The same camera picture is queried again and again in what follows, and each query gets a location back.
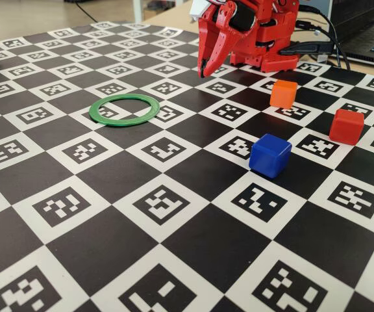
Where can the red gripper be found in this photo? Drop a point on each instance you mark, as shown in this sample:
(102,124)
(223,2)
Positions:
(210,36)

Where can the orange cube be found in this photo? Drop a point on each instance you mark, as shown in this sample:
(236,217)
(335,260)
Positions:
(282,96)

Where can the blue cube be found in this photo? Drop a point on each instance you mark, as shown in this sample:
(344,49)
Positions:
(269,156)

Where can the red cube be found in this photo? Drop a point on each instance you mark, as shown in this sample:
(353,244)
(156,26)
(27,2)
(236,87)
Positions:
(346,128)

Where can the red robot arm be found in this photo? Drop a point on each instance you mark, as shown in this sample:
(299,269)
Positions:
(271,58)

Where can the white table leg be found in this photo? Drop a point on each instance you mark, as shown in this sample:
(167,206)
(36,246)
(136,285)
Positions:
(138,9)

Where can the silver usb connector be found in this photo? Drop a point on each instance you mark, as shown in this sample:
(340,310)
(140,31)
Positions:
(322,58)

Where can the black laptop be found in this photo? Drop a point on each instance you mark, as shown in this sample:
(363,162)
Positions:
(369,39)

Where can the checkerboard marker mat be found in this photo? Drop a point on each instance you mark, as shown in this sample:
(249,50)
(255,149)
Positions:
(190,227)

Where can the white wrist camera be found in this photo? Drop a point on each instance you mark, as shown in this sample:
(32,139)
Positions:
(198,9)

